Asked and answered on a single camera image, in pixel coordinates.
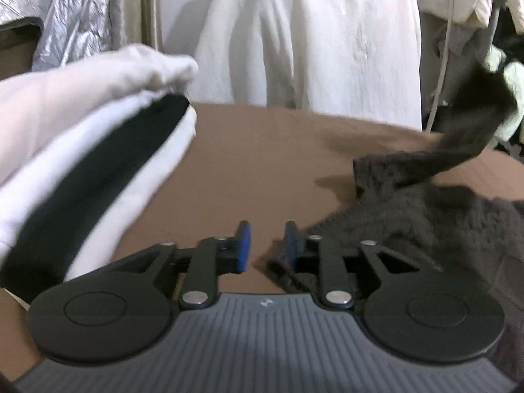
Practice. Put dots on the pale green hanging garment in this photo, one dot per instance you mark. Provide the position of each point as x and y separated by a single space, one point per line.
510 72

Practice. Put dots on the crumpled silver foil curtain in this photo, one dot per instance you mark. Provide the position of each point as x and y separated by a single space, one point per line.
73 30

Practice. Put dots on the brown bed sheet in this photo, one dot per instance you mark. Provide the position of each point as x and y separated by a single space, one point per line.
265 165

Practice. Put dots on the dark wooden window frame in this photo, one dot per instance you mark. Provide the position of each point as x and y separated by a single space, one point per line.
18 42

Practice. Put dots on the black folded garment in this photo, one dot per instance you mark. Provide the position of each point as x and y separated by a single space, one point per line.
77 228

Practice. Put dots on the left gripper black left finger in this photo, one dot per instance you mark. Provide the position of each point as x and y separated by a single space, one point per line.
125 307

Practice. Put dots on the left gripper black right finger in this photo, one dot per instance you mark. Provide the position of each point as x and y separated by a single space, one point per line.
412 310

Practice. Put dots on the dark grey knit sweater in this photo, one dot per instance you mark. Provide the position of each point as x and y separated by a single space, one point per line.
449 228

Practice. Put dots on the white cloth draped chair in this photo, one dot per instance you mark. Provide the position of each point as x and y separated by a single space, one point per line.
350 58

